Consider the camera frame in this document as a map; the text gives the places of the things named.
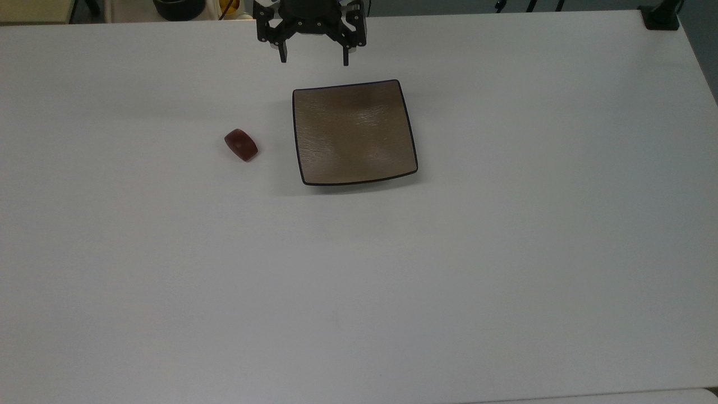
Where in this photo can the black round bin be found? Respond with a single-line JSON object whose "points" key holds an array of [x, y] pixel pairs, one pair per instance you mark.
{"points": [[178, 8]]}

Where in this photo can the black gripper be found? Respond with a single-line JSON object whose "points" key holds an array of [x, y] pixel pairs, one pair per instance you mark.
{"points": [[311, 14]]}

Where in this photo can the small round brown food item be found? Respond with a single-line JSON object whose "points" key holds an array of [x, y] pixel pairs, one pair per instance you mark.
{"points": [[241, 145]]}

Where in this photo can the square brown ceramic plate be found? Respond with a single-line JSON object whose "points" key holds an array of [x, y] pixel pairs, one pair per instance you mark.
{"points": [[353, 132]]}

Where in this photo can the black tripod legs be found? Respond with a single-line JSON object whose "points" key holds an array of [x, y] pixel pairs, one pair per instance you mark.
{"points": [[530, 4]]}

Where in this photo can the small white object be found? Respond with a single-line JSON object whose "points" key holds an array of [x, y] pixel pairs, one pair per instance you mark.
{"points": [[244, 16]]}

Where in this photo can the yellow object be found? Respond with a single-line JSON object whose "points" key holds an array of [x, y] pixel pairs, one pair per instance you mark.
{"points": [[229, 5]]}

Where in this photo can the tan cardboard box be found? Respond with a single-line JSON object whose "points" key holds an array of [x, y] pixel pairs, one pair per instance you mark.
{"points": [[33, 10]]}

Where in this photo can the black table clamp mount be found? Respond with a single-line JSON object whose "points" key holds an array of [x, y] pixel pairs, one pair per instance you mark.
{"points": [[661, 17]]}

